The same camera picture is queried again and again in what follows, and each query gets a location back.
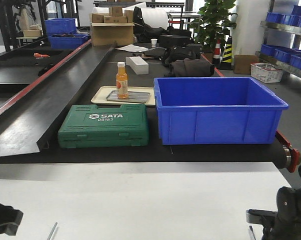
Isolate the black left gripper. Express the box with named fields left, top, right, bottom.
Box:
left=0, top=203, right=24, bottom=236

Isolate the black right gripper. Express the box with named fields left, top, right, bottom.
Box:
left=246, top=187, right=301, bottom=240

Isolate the small grey metal tray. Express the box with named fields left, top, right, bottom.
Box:
left=106, top=90, right=151, bottom=104

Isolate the beige plastic tray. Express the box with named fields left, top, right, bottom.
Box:
left=91, top=86, right=156, bottom=107

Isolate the green SATA tool case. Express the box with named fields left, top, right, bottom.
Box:
left=57, top=104, right=149, bottom=149

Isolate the large blue plastic bin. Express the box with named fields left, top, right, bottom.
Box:
left=154, top=77, right=289, bottom=145

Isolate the brown cardboard box floor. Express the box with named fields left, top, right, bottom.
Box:
left=233, top=54, right=260, bottom=75

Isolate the yellow black traffic cone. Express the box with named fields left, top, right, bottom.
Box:
left=217, top=36, right=233, bottom=71

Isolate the metal shelf rack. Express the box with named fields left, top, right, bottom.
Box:
left=255, top=0, right=301, bottom=79

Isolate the red white traffic cone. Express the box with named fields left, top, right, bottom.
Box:
left=212, top=39, right=221, bottom=66

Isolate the orange juice bottle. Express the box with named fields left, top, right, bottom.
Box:
left=116, top=61, right=129, bottom=99

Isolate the dark grey cloth bundle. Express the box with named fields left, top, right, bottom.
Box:
left=164, top=58, right=215, bottom=78

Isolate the blue bin with tools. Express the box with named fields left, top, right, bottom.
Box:
left=48, top=34, right=90, bottom=50

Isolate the blue bin stacked upper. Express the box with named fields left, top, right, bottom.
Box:
left=44, top=18, right=77, bottom=36

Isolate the white foam block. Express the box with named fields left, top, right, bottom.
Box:
left=125, top=56, right=149, bottom=75

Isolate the black bag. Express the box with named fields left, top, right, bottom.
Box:
left=161, top=44, right=201, bottom=67

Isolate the green potted plant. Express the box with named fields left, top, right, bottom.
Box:
left=193, top=0, right=238, bottom=50

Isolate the white paper sheet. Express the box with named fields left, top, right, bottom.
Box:
left=116, top=44, right=149, bottom=53

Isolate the large cardboard box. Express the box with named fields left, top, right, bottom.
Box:
left=89, top=13, right=134, bottom=47

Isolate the white paper cup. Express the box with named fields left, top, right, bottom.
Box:
left=151, top=38, right=158, bottom=48

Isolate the white foam roll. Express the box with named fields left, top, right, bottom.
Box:
left=141, top=8, right=169, bottom=30

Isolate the red conveyor end bracket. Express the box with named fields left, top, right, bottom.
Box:
left=275, top=130, right=301, bottom=173

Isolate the white wire basket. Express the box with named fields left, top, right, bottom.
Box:
left=251, top=62, right=284, bottom=84

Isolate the orange handled tool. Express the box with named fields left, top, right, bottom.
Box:
left=33, top=52, right=50, bottom=59

